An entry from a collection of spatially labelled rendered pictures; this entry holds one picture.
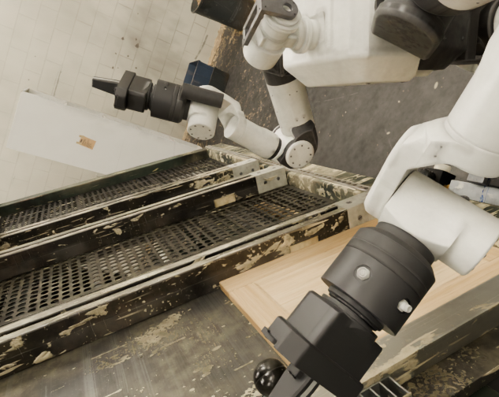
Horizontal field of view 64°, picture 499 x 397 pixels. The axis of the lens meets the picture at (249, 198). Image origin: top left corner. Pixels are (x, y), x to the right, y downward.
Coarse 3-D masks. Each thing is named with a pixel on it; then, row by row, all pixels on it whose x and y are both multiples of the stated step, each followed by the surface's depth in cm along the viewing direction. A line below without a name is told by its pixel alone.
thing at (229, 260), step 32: (288, 224) 97; (320, 224) 96; (352, 224) 100; (192, 256) 90; (224, 256) 87; (256, 256) 91; (128, 288) 82; (160, 288) 83; (192, 288) 86; (32, 320) 77; (64, 320) 76; (96, 320) 78; (128, 320) 81; (0, 352) 72; (32, 352) 74; (64, 352) 77
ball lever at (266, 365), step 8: (264, 360) 42; (272, 360) 41; (256, 368) 41; (264, 368) 40; (272, 368) 40; (280, 368) 40; (256, 376) 41; (264, 376) 40; (272, 376) 40; (280, 376) 40; (256, 384) 40; (264, 384) 40; (272, 384) 40; (264, 392) 40
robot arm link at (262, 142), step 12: (252, 132) 100; (264, 132) 102; (276, 132) 109; (240, 144) 102; (252, 144) 101; (264, 144) 102; (276, 144) 103; (288, 144) 102; (264, 156) 104; (276, 156) 105; (288, 168) 105
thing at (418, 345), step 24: (480, 288) 64; (432, 312) 61; (456, 312) 60; (480, 312) 59; (384, 336) 58; (408, 336) 57; (432, 336) 57; (456, 336) 58; (384, 360) 54; (408, 360) 54; (432, 360) 56
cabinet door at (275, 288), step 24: (336, 240) 96; (264, 264) 91; (288, 264) 89; (312, 264) 88; (432, 264) 78; (480, 264) 75; (240, 288) 83; (264, 288) 82; (288, 288) 80; (312, 288) 79; (432, 288) 71; (456, 288) 69; (264, 312) 74; (288, 312) 73; (264, 336) 69
